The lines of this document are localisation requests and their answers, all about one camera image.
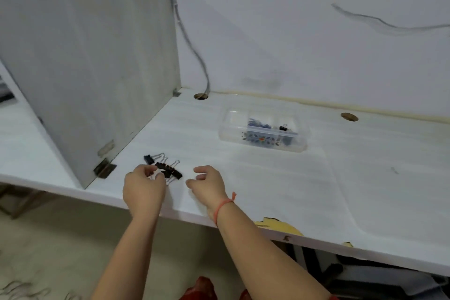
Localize person's left forearm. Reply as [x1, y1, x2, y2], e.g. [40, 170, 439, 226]
[91, 213, 163, 300]

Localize person's right hand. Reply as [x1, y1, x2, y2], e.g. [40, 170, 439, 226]
[186, 165, 230, 219]

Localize scattered wire clips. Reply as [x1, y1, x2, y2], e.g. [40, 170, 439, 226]
[0, 279, 83, 300]

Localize red string bracelet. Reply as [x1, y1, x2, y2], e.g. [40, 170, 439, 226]
[213, 191, 237, 229]

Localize dark metal corner bracket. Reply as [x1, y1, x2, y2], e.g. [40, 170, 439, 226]
[93, 158, 117, 179]

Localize wooden furniture frame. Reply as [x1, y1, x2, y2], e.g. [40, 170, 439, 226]
[0, 184, 44, 220]

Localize grey cable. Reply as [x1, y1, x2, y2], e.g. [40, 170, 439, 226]
[168, 0, 211, 97]

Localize red clothing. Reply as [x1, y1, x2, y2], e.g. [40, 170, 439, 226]
[180, 276, 252, 300]

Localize grey desk divider panel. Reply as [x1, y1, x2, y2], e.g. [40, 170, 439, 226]
[0, 0, 182, 190]

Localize clear plastic storage box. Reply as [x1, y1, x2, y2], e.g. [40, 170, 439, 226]
[218, 104, 312, 153]

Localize large yellow sticker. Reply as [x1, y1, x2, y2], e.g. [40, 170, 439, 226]
[253, 217, 304, 237]

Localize black chair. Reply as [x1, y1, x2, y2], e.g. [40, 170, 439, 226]
[295, 245, 450, 300]

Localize person's left hand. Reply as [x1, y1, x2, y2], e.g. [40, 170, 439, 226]
[122, 164, 167, 220]

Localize black binder clip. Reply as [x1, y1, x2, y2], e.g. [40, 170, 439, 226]
[155, 160, 180, 172]
[165, 166, 184, 186]
[143, 152, 166, 165]

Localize pile of binder clips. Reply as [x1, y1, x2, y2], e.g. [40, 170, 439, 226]
[241, 118, 299, 146]

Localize person's right forearm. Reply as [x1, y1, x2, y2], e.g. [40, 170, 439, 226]
[208, 199, 333, 300]

